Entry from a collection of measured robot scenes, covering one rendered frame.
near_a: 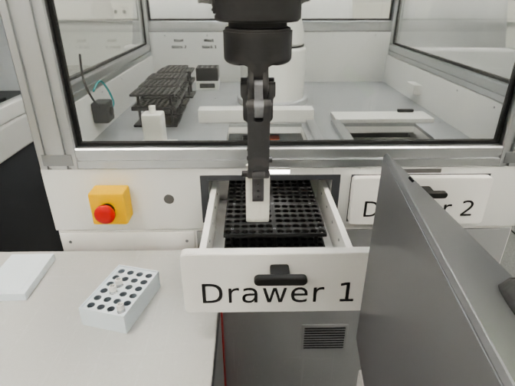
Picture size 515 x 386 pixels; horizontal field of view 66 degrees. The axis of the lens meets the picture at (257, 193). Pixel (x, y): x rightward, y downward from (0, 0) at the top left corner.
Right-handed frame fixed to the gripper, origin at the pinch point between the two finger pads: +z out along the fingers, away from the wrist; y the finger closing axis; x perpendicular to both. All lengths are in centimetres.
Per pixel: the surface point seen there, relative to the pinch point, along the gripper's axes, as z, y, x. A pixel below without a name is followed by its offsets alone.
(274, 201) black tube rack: 13.8, -23.5, 3.9
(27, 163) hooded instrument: 30, -84, -79
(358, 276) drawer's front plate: 14.7, -1.0, 15.1
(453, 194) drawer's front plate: 14, -27, 41
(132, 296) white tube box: 24.5, -8.3, -21.9
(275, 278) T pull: 12.1, 2.5, 2.5
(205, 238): 13.9, -10.5, -8.7
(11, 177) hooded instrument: 31, -73, -79
